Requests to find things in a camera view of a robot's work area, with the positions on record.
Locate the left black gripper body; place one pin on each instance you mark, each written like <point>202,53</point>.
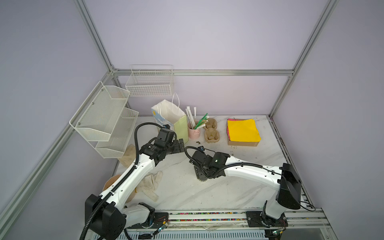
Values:
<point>173,148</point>

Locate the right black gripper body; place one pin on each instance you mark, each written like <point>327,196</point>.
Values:
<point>204,171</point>

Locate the paper coffee cup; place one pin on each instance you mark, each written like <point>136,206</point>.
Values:
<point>201,174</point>

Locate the painted paper gift bag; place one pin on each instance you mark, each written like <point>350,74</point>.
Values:
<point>170,113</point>

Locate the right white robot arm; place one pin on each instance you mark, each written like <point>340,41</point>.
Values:
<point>284,180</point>

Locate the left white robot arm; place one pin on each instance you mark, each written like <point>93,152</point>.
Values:
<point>106,214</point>

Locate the pink straw bucket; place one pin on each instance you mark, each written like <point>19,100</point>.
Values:
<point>192,133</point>

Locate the cardboard napkin box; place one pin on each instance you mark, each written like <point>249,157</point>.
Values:
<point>244,144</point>

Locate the stacked brown cup carriers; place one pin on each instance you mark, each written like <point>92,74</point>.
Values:
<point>211,133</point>

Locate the brown paper bag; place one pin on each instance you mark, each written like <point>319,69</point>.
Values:
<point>129,156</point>

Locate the yellow napkin stack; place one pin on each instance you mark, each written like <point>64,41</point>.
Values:
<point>244,131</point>

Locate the lower white mesh shelf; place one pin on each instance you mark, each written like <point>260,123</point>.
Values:
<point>121,135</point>

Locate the white mesh shelf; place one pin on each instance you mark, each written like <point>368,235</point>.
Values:
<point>121,135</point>
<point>96,119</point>

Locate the paper bowl of greens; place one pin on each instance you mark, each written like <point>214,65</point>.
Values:
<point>112,180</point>

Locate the upper white mesh shelf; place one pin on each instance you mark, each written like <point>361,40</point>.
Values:
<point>96,119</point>

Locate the white wire basket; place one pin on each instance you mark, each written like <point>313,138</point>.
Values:
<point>151,81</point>

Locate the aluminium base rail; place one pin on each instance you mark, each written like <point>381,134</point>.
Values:
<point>235,219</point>

